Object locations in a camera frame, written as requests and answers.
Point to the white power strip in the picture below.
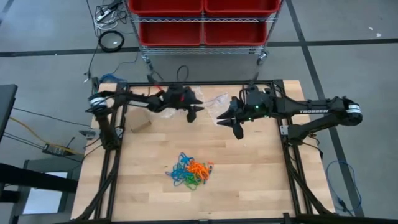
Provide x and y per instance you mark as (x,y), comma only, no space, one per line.
(103,15)

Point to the silver mounting plate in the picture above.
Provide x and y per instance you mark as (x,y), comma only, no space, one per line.
(283,130)

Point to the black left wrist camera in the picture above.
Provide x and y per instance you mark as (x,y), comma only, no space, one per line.
(178,90)

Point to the small cardboard box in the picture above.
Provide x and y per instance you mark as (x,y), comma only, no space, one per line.
(140,126)

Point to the cart caster wheel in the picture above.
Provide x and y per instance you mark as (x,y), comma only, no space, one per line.
(148,62)
(262,57)

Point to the black power adapter box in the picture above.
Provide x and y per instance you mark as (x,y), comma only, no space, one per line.
(56,150)

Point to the red plastic bin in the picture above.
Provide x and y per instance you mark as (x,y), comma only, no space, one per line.
(242,6)
(234,32)
(164,6)
(171,32)

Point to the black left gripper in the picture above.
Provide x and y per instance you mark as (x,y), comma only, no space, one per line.
(171,102)

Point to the black aluminium table frame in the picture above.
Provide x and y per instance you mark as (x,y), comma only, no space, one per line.
(217,83)

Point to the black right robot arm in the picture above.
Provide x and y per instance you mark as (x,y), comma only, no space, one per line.
(314,107)

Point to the black device green light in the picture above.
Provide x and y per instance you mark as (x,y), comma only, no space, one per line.
(95,87)

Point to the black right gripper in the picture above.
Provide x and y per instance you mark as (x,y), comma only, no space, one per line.
(256,109)

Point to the blue rubber bands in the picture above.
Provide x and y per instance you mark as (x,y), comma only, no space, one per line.
(185,159)

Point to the black beam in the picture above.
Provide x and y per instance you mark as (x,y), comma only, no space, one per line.
(31,179)

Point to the grey metal clamp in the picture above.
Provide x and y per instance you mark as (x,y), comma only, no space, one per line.
(88,133)

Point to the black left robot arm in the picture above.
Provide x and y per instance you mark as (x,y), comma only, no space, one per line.
(130,99)

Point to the grey metal stand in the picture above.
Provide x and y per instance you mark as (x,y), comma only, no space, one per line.
(43,162)

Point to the black desk top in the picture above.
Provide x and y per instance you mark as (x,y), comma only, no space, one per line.
(6,109)

